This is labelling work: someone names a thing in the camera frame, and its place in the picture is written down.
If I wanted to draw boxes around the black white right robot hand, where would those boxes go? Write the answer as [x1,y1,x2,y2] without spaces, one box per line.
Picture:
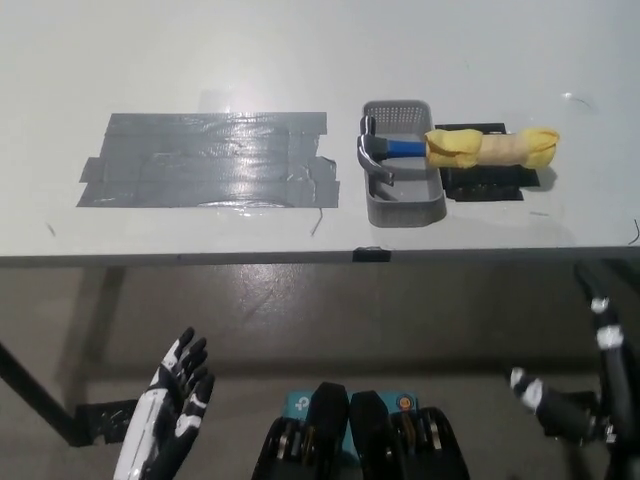
[509,263,640,480]

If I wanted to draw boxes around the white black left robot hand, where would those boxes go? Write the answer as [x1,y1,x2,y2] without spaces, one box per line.
[112,327,216,480]

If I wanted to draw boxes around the hammer with yellow handle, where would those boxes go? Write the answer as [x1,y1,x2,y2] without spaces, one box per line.
[355,114,560,187]

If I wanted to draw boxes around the black metal table leg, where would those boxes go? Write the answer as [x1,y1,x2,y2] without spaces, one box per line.
[0,339,96,446]

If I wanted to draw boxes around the grey plastic basket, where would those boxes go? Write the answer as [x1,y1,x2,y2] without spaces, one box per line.
[361,98,449,227]

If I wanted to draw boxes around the grey duct tape patch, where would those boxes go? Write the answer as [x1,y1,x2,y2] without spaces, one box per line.
[74,110,342,210]

